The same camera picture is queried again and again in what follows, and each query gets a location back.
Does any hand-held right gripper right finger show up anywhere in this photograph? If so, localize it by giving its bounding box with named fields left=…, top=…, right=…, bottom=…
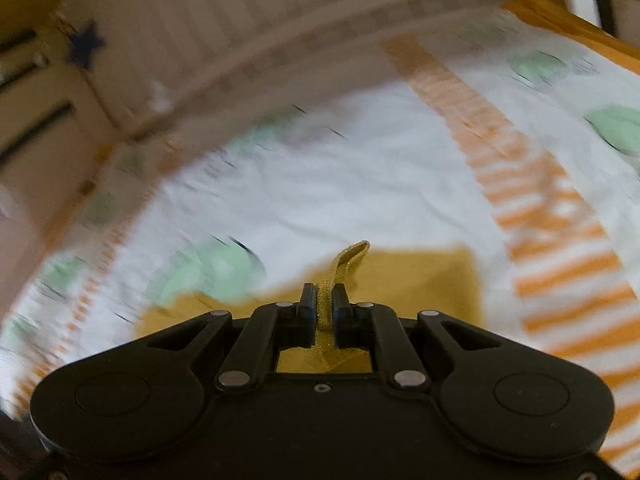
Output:
left=334, top=284, right=503, bottom=392

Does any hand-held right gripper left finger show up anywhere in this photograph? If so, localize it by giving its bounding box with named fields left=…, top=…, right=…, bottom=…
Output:
left=145, top=284, right=317, bottom=392

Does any yellow knit sweater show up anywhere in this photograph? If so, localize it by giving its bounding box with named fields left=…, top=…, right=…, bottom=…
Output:
left=135, top=241, right=488, bottom=376

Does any white printed blanket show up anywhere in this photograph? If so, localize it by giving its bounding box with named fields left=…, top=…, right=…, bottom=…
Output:
left=0, top=7, right=640, bottom=476

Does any blue star sticker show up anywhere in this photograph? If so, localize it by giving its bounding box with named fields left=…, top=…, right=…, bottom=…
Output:
left=67, top=20, right=107, bottom=69

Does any yellow bed sheet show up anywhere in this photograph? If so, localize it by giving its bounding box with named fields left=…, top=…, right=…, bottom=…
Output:
left=502, top=0, right=640, bottom=77

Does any wooden bed frame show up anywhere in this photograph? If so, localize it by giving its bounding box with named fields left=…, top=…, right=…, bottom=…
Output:
left=0, top=0, right=566, bottom=261

